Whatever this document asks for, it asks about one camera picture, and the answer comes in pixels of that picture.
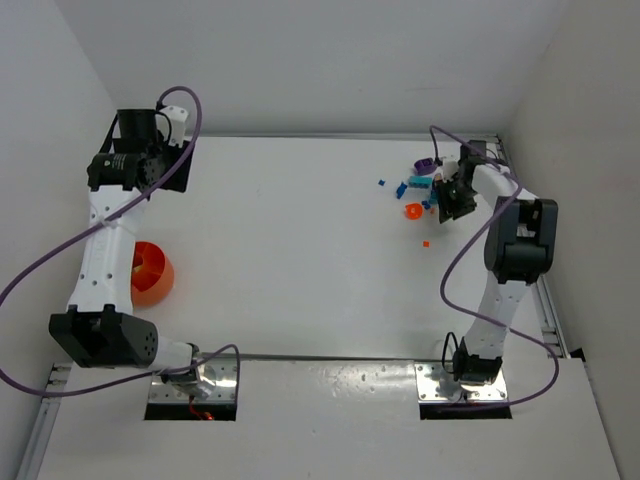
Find teal lego brick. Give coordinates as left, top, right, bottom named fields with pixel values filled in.
left=407, top=176, right=433, bottom=189

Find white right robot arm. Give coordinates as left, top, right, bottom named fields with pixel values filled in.
left=434, top=140, right=559, bottom=385

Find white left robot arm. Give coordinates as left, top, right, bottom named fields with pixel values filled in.
left=49, top=106, right=213, bottom=398

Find orange round lego piece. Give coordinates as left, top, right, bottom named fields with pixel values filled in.
left=405, top=203, right=424, bottom=220

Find blue lego figure piece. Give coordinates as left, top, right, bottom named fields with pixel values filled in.
left=396, top=182, right=408, bottom=199

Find orange divided round container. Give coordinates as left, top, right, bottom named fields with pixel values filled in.
left=131, top=241, right=175, bottom=308

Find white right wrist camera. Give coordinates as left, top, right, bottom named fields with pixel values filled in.
left=441, top=160, right=459, bottom=181

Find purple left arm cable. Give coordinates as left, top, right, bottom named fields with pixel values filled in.
left=0, top=86, right=241, bottom=399

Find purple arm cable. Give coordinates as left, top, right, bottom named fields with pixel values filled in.
left=0, top=86, right=241, bottom=399
left=428, top=124, right=560, bottom=407

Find aluminium frame rail right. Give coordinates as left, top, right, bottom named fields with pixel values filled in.
left=492, top=133, right=569, bottom=359

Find aluminium frame rail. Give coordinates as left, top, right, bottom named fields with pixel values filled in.
left=16, top=362, right=72, bottom=480
left=492, top=133, right=569, bottom=359

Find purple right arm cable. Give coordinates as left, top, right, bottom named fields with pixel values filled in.
left=428, top=124, right=560, bottom=407

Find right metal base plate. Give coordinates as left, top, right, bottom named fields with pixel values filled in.
left=414, top=361, right=509, bottom=405

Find metal base plate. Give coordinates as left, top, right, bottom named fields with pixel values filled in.
left=414, top=361, right=509, bottom=405
left=148, top=357, right=238, bottom=406

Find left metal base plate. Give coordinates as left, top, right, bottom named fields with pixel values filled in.
left=148, top=357, right=238, bottom=406

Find aluminium frame rail left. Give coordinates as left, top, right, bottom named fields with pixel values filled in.
left=16, top=362, right=72, bottom=480

